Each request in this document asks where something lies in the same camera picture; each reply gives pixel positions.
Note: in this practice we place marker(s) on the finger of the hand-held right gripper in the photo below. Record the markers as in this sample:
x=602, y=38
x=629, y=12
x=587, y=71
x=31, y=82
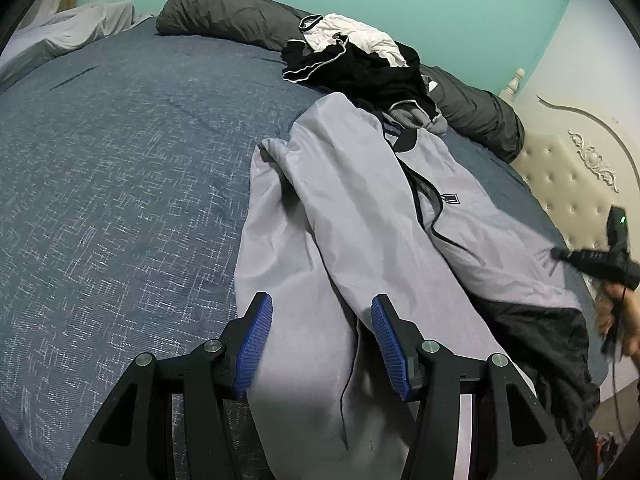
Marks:
x=577, y=256

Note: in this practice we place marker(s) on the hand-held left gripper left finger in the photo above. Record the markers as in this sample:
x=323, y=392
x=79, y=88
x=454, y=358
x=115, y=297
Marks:
x=255, y=340

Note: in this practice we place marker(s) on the dark grey rolled duvet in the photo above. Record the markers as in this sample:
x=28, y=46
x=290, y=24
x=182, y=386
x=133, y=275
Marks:
x=215, y=10

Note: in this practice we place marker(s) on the white garment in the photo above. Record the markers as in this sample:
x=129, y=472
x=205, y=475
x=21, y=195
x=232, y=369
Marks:
x=350, y=30

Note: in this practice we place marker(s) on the person's right hand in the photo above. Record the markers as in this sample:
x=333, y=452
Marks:
x=632, y=320

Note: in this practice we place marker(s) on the cream tufted headboard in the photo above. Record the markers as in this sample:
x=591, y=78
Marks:
x=565, y=180

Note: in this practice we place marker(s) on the black garment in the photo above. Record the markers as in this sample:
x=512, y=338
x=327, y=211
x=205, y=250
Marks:
x=360, y=70

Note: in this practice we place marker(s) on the light grey zip jacket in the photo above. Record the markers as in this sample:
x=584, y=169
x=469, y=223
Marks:
x=325, y=210

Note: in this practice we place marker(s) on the light grey blanket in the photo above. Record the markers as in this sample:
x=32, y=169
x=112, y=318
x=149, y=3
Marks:
x=65, y=30

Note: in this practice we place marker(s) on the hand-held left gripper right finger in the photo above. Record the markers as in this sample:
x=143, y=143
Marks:
x=392, y=350

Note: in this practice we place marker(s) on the colourful floor clutter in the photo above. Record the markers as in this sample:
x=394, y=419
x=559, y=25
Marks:
x=607, y=447

